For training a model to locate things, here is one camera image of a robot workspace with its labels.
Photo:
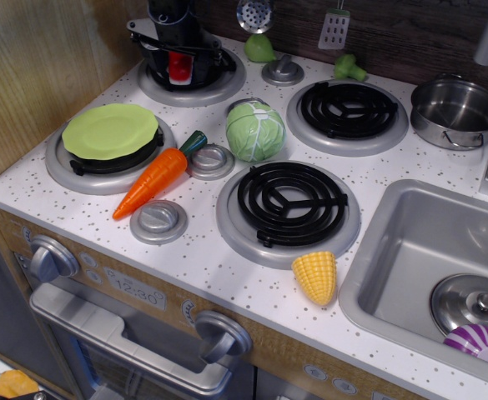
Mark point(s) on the oven dial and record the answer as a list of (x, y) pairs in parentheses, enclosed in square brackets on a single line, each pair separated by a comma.
[(221, 336), (51, 260)]

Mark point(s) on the purple white toy onion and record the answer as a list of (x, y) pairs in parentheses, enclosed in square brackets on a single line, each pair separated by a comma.
[(471, 339)]

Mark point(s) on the light green toy plate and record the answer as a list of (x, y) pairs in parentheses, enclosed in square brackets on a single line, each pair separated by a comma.
[(110, 131)]

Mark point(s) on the back right black burner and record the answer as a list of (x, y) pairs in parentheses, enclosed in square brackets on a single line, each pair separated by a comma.
[(347, 118)]

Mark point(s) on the front grey stove knob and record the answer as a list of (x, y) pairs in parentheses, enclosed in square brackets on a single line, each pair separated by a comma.
[(159, 222)]

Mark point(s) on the grey sink basin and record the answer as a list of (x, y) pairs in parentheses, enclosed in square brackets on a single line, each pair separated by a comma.
[(419, 235)]

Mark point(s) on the hanging slotted spatula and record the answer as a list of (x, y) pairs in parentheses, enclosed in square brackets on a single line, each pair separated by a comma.
[(334, 28)]

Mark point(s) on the oven clock display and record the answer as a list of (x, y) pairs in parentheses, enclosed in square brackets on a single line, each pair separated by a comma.
[(136, 289)]

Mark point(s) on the orange toy carrot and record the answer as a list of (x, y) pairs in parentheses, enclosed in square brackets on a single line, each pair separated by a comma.
[(164, 170)]

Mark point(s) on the black burner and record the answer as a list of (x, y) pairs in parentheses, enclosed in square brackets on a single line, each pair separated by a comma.
[(347, 118), (227, 85), (57, 161), (274, 212)]

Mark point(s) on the back grey stove knob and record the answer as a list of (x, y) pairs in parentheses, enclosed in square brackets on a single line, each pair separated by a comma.
[(282, 72)]

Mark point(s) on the steel pot lid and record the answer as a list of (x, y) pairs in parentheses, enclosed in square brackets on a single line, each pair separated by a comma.
[(459, 300)]

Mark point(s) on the back left black burner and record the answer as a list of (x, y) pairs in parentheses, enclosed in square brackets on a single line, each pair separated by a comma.
[(227, 85)]

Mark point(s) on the right oven dial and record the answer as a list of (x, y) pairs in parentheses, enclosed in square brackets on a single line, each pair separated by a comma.
[(221, 336)]

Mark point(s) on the small steel pot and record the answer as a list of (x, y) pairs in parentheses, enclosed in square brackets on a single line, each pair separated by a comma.
[(451, 113)]

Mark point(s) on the grey oven door handle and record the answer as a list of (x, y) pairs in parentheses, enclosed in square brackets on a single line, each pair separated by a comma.
[(105, 330)]

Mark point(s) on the front left black burner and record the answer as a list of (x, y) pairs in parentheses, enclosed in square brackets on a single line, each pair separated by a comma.
[(57, 161)]

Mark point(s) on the green toy pear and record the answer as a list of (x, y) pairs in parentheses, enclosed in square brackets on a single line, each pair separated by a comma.
[(258, 48)]

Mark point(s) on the middle grey stove knob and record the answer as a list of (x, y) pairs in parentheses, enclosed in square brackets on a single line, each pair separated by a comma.
[(211, 162)]

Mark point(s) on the grey stove knob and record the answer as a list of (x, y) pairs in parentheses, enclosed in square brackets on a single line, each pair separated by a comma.
[(159, 222), (211, 162), (282, 72)]

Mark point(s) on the orange object bottom left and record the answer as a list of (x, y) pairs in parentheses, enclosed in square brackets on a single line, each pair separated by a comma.
[(15, 383)]

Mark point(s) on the red white toy sushi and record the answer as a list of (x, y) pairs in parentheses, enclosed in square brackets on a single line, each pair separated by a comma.
[(180, 68)]

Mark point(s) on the hanging perforated ladle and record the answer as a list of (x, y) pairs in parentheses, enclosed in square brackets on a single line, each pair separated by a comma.
[(255, 16)]

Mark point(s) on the green toy cabbage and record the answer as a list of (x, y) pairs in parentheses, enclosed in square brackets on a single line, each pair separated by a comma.
[(255, 131)]

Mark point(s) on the left oven dial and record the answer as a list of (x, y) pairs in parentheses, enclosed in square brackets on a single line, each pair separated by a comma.
[(51, 260)]

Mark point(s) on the front right black burner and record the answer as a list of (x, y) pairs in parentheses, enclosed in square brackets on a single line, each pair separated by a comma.
[(274, 212)]

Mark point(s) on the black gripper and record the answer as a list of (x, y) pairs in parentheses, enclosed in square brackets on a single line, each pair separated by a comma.
[(173, 26)]

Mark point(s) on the green toy broccoli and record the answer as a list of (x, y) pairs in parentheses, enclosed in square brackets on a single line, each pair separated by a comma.
[(346, 67)]

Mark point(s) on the yellow toy corn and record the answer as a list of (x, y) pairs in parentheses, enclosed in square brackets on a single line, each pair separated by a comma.
[(315, 273)]

